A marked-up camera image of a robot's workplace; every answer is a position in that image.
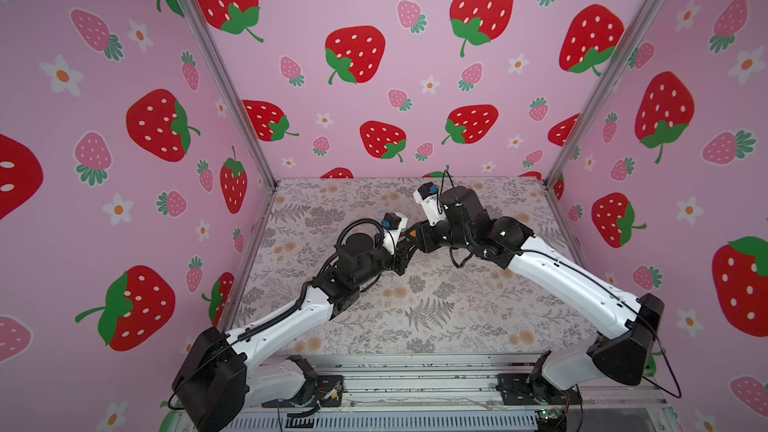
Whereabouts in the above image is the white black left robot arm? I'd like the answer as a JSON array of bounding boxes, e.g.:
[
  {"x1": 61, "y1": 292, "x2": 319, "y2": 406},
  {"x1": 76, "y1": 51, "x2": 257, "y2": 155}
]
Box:
[{"x1": 172, "y1": 213, "x2": 423, "y2": 431}]

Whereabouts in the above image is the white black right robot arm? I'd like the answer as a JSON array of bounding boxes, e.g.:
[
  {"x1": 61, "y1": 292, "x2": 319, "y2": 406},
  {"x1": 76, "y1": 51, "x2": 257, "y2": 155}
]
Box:
[{"x1": 408, "y1": 182, "x2": 665, "y2": 404}]

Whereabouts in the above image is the floral patterned table mat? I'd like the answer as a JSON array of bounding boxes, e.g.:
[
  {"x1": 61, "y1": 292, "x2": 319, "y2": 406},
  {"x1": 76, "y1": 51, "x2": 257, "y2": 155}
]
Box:
[{"x1": 234, "y1": 178, "x2": 594, "y2": 355}]

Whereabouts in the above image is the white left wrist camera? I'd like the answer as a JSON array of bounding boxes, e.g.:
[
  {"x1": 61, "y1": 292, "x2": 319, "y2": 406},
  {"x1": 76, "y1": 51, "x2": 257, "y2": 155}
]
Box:
[{"x1": 381, "y1": 212, "x2": 408, "y2": 255}]

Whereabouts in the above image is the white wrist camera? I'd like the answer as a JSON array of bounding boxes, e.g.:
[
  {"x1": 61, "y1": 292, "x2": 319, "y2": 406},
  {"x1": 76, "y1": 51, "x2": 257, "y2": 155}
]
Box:
[
  {"x1": 413, "y1": 182, "x2": 442, "y2": 226},
  {"x1": 381, "y1": 212, "x2": 408, "y2": 255}
]

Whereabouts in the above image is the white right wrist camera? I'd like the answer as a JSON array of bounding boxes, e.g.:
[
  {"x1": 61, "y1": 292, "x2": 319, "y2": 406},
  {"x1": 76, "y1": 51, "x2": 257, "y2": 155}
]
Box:
[{"x1": 413, "y1": 182, "x2": 442, "y2": 226}]

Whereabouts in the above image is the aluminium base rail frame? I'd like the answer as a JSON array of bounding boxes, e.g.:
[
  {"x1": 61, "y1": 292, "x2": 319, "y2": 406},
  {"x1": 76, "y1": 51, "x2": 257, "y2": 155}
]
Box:
[{"x1": 167, "y1": 354, "x2": 683, "y2": 431}]

